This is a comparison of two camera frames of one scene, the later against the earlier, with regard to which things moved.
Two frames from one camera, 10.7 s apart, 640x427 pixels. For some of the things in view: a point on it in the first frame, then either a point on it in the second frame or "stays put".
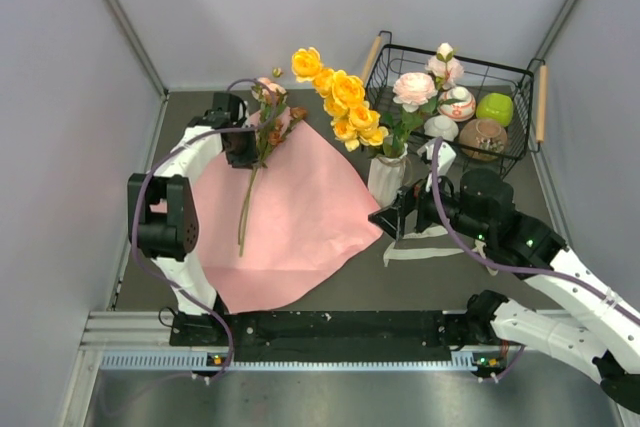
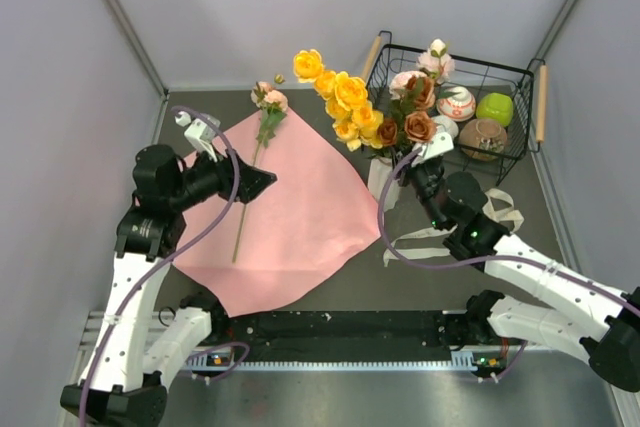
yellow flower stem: (344, 100) stays put
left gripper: (249, 157) → (251, 180)
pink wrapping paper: (287, 228) stays put
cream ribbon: (401, 253) stays put
